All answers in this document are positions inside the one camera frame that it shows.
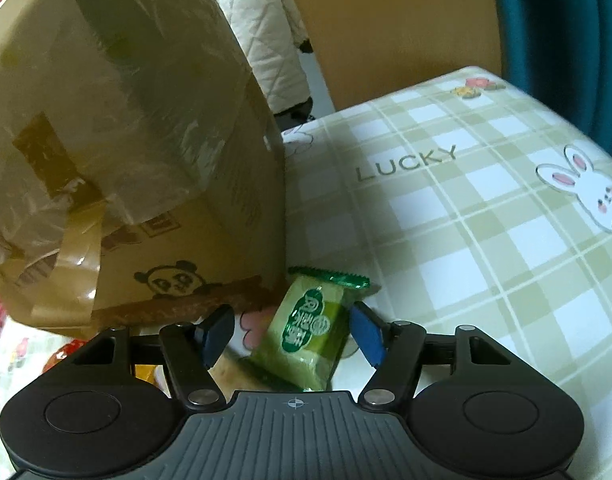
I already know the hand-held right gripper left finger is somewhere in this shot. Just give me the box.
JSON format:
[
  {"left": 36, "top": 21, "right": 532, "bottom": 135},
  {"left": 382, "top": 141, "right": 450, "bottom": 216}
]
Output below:
[{"left": 71, "top": 305, "right": 235, "bottom": 411}]

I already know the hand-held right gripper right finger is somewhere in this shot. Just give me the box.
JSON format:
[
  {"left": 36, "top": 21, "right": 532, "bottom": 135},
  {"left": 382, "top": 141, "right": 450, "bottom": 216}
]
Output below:
[{"left": 350, "top": 301, "right": 531, "bottom": 411}]

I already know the green snack packet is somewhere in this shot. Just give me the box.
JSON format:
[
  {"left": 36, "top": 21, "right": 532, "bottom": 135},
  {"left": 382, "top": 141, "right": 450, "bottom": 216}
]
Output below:
[{"left": 248, "top": 266, "right": 371, "bottom": 393}]

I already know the brown cardboard box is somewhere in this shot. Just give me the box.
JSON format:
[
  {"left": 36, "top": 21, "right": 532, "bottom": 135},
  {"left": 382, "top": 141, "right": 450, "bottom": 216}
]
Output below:
[{"left": 0, "top": 0, "right": 287, "bottom": 341}]

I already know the green checked tablecloth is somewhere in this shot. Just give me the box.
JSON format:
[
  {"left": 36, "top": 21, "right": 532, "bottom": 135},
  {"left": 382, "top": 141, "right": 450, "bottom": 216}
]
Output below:
[{"left": 0, "top": 65, "right": 612, "bottom": 480}]

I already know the orange snack packet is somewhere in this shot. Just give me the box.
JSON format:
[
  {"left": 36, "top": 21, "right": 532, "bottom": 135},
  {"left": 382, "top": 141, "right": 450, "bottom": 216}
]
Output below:
[{"left": 42, "top": 339, "right": 89, "bottom": 373}]

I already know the white quilted jacket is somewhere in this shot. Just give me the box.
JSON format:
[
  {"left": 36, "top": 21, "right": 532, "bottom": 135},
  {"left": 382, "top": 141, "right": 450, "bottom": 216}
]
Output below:
[{"left": 206, "top": 0, "right": 314, "bottom": 121}]

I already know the wooden board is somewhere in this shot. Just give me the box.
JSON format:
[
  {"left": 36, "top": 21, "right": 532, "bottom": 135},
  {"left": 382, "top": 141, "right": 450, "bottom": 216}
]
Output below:
[{"left": 276, "top": 0, "right": 504, "bottom": 111}]

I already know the teal curtain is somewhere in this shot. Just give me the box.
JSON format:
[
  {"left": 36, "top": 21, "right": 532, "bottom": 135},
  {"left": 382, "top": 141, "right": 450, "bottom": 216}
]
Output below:
[{"left": 488, "top": 0, "right": 612, "bottom": 161}]

